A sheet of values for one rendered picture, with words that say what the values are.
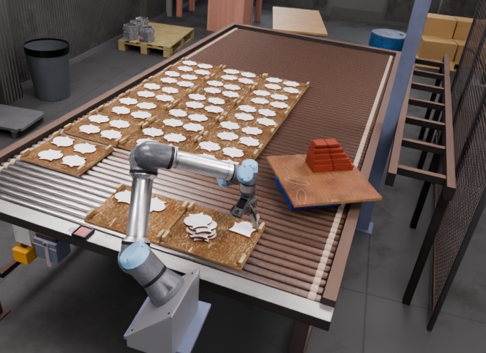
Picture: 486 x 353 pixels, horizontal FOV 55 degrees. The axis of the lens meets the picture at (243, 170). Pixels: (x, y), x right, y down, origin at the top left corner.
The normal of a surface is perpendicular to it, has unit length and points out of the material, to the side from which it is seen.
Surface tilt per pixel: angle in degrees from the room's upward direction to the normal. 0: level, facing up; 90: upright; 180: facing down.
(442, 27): 90
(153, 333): 90
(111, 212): 0
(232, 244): 0
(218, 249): 0
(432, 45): 90
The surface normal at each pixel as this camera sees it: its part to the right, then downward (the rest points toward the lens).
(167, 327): -0.29, 0.48
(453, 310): 0.08, -0.85
